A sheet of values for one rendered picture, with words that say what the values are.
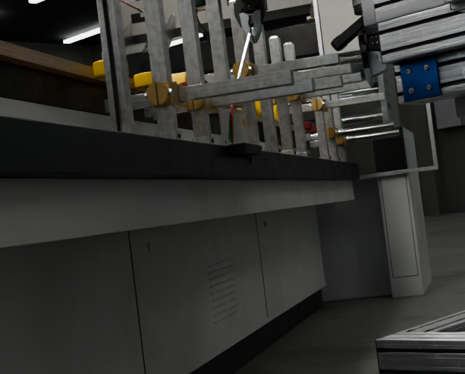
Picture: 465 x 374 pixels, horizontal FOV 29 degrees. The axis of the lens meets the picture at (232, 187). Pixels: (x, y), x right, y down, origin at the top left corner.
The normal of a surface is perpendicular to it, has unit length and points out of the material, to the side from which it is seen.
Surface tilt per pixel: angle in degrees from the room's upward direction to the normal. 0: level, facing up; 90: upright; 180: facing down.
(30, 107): 90
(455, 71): 90
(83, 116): 90
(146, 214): 90
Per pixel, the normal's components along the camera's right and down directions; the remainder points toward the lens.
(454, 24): -0.67, 0.06
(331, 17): -0.27, 0.00
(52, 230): 0.95, -0.12
